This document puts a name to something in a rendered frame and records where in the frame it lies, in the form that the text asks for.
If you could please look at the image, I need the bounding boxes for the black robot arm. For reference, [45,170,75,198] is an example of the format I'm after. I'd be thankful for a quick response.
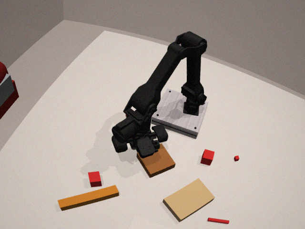
[112,31,207,158]

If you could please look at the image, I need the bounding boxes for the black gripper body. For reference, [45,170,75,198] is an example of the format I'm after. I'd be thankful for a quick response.
[112,125,168,153]

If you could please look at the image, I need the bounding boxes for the tan flat rectangular board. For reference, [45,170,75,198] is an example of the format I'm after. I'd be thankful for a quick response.
[163,178,215,222]

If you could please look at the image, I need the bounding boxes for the orange bar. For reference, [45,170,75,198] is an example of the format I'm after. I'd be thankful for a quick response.
[58,185,119,211]

